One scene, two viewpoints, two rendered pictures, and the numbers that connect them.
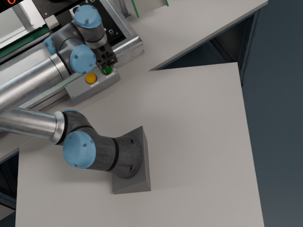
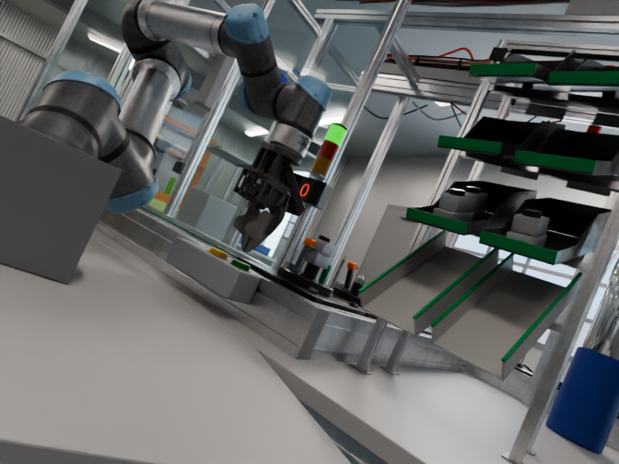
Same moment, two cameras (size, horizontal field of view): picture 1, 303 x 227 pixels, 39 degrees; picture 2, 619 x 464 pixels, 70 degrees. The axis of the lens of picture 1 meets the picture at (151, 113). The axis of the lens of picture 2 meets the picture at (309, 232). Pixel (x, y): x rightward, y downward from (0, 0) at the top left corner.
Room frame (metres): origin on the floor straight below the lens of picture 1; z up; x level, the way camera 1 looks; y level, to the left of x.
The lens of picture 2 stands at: (0.40, -0.64, 1.04)
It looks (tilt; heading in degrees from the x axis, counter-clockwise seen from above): 3 degrees up; 55
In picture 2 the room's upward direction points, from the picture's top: 24 degrees clockwise
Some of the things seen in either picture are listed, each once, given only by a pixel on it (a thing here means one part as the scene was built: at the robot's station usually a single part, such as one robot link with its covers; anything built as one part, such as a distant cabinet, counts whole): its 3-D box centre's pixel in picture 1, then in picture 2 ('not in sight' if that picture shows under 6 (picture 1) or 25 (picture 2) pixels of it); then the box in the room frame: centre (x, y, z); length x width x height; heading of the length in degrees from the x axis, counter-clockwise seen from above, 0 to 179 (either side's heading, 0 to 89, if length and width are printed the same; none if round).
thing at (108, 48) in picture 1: (101, 50); (270, 179); (0.80, 0.12, 1.15); 0.09 x 0.08 x 0.12; 19
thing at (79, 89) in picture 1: (93, 82); (211, 268); (0.80, 0.20, 0.93); 0.21 x 0.07 x 0.06; 109
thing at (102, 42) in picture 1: (95, 36); (290, 144); (0.81, 0.12, 1.23); 0.08 x 0.08 x 0.05
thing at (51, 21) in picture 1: (52, 23); not in sight; (1.09, 0.31, 0.97); 0.05 x 0.05 x 0.04; 19
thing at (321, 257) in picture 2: (77, 13); (321, 251); (1.04, 0.19, 1.06); 0.08 x 0.04 x 0.07; 19
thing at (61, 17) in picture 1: (84, 29); (301, 288); (1.03, 0.19, 0.96); 0.24 x 0.24 x 0.02; 19
